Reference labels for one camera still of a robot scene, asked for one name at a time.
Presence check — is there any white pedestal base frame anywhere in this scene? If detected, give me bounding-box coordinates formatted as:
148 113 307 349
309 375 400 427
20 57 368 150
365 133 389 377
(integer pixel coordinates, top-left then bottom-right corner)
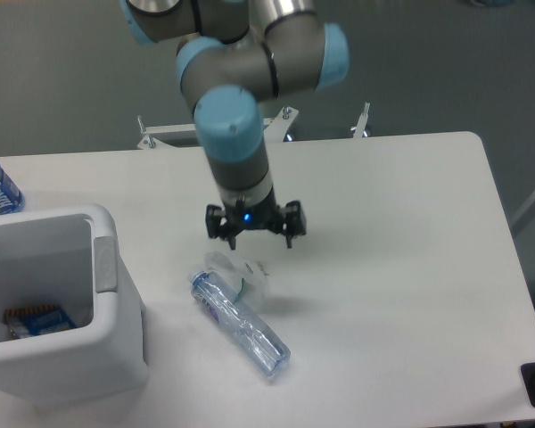
137 102 371 150

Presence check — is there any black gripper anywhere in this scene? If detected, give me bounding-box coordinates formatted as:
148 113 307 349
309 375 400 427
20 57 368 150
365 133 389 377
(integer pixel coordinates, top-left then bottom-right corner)
205 186 307 250

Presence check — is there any white trash can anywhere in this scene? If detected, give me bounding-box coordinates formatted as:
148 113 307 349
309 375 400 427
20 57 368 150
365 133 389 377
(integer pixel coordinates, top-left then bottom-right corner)
0 204 149 405

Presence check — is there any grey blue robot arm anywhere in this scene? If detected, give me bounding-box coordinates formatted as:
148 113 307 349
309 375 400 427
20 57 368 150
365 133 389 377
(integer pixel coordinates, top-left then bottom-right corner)
120 1 350 246

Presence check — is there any crushed clear plastic bottle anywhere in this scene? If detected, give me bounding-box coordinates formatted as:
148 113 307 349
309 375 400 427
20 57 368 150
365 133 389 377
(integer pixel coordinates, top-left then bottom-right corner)
187 268 292 378

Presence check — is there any blue snack packet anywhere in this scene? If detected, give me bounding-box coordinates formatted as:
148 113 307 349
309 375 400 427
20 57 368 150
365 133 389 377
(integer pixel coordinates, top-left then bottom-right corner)
4 305 77 339

